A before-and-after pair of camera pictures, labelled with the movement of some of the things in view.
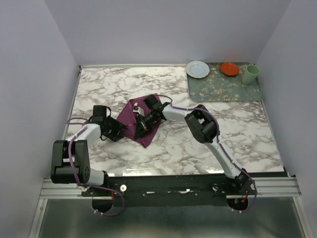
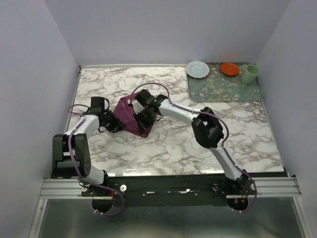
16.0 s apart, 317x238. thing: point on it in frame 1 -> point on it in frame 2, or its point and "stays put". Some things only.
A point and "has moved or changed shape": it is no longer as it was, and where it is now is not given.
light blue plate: [197, 69] stays put
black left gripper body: [113, 127] -> [111, 120]
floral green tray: [217, 86] stays put
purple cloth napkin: [127, 117] has moved or changed shape
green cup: [250, 74] stays put
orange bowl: [229, 69] stays put
